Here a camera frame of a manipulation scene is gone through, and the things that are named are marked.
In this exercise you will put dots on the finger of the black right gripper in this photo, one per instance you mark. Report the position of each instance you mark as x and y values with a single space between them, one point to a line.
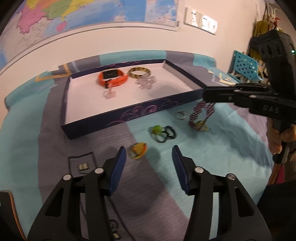
251 87
239 97

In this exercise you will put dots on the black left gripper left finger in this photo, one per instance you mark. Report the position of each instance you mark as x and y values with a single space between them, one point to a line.
59 217

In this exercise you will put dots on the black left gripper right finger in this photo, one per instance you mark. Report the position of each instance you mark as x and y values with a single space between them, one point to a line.
238 216

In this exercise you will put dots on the tortoiseshell bangle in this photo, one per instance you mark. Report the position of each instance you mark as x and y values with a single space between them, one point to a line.
138 72

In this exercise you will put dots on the orange smart watch band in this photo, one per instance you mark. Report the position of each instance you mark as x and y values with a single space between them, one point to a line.
112 78

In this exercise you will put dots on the right hand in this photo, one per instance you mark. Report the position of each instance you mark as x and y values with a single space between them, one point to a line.
275 138

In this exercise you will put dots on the teal perforated plastic basket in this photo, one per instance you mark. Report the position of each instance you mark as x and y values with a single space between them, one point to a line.
244 69

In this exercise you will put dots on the black smartphone orange edge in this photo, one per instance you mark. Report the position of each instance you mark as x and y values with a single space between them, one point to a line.
10 225

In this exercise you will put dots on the teal grey bed sheet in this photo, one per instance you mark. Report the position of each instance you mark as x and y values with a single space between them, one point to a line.
149 203

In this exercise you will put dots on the dark blue shallow box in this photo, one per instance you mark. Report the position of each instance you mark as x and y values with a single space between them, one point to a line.
86 110

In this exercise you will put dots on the white wall socket panel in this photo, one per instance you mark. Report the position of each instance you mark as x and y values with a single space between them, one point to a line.
198 20

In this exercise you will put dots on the colourful wall map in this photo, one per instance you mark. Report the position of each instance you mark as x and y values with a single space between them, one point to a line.
34 21

